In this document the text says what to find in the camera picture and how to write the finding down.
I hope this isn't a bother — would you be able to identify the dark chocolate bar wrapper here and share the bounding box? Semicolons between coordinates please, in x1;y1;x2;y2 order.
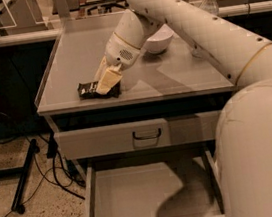
78;82;121;100

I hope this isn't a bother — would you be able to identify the grey drawer cabinet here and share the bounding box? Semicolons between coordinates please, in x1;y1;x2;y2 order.
23;0;255;217

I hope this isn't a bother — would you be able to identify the clear plastic water bottle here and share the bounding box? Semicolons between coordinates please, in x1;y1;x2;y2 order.
183;0;228;61

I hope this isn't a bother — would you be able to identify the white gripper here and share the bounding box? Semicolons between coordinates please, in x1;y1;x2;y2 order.
93;33;140;95

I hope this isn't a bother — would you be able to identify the black stand leg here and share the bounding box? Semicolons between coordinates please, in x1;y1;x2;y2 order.
0;139;40;215

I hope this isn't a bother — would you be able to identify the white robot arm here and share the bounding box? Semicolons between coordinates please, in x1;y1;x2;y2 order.
96;0;272;217

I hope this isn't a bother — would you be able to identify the open grey lower drawer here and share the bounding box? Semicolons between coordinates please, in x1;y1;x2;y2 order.
84;149;225;217

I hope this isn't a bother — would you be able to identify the white ceramic bowl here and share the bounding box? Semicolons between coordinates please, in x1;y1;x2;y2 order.
143;25;174;54

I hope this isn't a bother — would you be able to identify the closed grey upper drawer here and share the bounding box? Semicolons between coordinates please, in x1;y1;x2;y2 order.
54;111;220;160

